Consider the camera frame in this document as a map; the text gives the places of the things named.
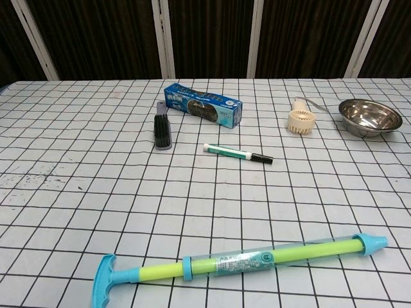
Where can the white green marker body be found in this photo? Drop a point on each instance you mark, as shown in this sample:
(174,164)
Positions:
(224,150)

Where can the black marker cap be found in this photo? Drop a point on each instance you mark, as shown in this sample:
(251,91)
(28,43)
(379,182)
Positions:
(261,158)

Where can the blue printed cardboard box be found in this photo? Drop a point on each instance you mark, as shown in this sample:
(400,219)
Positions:
(192,99)

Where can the cream handheld fan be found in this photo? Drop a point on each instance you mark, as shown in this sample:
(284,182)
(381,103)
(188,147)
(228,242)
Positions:
(300,120)

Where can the blue green water pump toy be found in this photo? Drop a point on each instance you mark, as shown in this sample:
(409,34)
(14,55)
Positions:
(244,261)

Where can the white black checked tablecloth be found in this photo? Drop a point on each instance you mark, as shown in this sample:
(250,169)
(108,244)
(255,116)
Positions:
(96,192)

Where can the stainless steel bowl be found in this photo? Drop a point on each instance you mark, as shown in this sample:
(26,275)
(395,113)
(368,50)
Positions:
(369,118)

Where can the white frame post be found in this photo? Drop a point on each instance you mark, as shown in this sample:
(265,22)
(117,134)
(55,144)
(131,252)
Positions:
(38,41)
(255,38)
(167,48)
(366,38)

